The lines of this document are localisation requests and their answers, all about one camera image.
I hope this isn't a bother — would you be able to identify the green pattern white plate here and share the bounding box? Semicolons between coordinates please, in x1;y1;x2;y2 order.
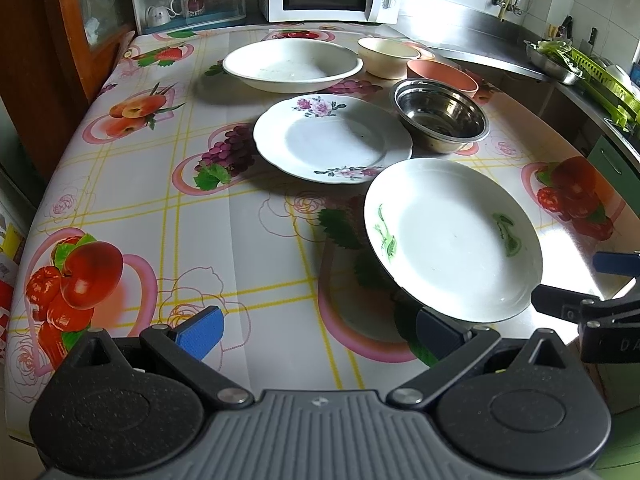
363;158;542;323

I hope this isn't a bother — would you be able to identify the stainless steel bowl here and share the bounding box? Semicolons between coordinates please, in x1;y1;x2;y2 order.
392;78;489;154

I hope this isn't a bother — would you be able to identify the pink floral white plate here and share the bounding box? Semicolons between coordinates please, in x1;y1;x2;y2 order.
253;94;413;184

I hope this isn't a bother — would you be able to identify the pink plastic bowl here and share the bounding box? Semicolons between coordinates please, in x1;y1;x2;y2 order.
407;58;480;98

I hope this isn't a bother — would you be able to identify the cream and orange bowl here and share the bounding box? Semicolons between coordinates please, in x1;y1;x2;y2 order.
358;37;435;80

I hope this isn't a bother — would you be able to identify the large plain white plate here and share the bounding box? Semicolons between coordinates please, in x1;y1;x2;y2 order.
222;38;363;94

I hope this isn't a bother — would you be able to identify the green kitchen cupboard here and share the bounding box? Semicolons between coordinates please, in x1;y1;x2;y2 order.
588;136;640;214

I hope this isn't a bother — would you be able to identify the fruit pattern tablecloth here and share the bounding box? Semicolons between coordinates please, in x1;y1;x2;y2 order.
4;27;639;442

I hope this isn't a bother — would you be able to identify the green dish rack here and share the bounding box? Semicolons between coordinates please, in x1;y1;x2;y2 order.
568;48;639;128

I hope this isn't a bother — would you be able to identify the steel basin with vegetables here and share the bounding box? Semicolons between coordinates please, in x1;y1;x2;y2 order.
524;40;582;86

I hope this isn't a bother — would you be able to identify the stainless steel countertop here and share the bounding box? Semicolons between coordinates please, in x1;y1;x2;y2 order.
395;4;639;169

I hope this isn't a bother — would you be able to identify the red patterned glass mug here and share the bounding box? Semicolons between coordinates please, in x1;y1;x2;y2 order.
168;0;205;18

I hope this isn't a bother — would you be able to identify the wooden display cabinet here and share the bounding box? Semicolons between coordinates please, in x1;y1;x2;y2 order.
1;0;134;179

